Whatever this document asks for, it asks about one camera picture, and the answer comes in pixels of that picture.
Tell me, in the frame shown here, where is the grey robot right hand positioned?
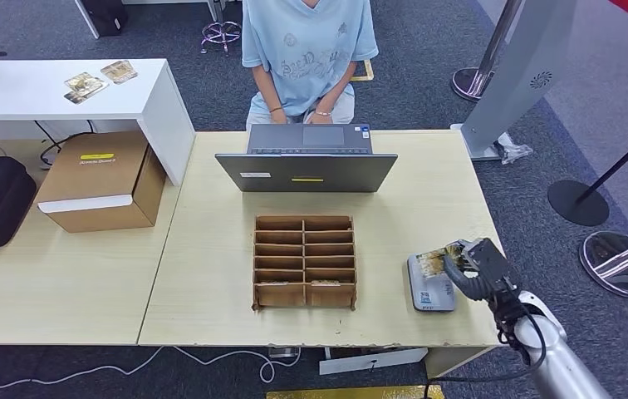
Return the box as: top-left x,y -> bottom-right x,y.
442,239 -> 505,303

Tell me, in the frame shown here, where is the patterned gold ID card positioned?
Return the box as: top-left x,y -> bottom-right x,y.
419,248 -> 464,279

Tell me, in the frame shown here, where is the grey card reader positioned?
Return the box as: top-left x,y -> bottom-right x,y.
407,249 -> 457,313

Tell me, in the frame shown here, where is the person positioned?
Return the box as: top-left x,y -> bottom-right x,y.
241,0 -> 380,131

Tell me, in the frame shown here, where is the cardboard card organiser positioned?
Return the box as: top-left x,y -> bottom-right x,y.
252,214 -> 358,313

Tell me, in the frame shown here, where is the grey laptop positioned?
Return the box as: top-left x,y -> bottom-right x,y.
214,123 -> 400,194

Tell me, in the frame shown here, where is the chrome stool base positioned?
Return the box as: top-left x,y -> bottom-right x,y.
201,0 -> 243,57

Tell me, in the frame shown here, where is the white desk foot plate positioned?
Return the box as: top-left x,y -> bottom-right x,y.
318,347 -> 429,377

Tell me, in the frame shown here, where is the clear plastic wrap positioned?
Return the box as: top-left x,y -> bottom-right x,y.
494,131 -> 535,165

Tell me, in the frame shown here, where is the gold floor tape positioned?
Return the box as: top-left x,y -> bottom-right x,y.
265,385 -> 446,399

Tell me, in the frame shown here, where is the brown cardboard box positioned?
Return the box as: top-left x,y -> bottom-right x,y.
34,130 -> 168,234

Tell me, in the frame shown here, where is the silver kiosk stand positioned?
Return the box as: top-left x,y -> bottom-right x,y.
460,0 -> 581,162

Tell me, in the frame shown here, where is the black computer tower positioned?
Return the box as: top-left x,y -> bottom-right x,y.
81,0 -> 129,38

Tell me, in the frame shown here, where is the white side table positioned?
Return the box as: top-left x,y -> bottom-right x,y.
0,58 -> 197,187

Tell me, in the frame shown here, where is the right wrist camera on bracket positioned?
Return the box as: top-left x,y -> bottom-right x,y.
465,238 -> 513,288

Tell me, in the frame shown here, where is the black stanchion post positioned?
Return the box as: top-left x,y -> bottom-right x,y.
547,116 -> 628,228

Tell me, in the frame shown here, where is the chrome stanchion post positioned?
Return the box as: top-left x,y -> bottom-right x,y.
578,228 -> 628,298
451,0 -> 523,104

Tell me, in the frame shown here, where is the white floor cable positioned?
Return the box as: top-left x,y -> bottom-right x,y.
0,345 -> 302,391

